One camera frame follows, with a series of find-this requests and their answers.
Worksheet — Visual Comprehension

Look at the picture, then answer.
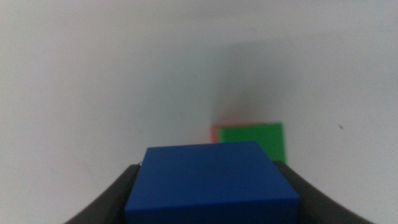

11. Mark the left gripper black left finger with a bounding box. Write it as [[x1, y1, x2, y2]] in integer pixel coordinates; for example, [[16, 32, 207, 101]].
[[63, 163, 141, 224]]

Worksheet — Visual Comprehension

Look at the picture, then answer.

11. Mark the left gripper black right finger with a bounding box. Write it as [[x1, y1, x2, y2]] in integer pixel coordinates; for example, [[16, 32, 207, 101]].
[[273, 160, 374, 224]]

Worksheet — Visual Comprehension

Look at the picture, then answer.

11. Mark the green cube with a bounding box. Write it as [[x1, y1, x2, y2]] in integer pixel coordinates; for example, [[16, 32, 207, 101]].
[[216, 122, 287, 165]]

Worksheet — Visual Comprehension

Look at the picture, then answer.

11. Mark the blue cube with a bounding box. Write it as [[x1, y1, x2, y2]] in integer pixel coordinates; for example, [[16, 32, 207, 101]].
[[124, 141, 301, 224]]

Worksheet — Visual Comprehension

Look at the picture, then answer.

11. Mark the red cube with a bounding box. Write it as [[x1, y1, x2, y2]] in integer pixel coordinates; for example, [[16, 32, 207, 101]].
[[210, 121, 266, 144]]

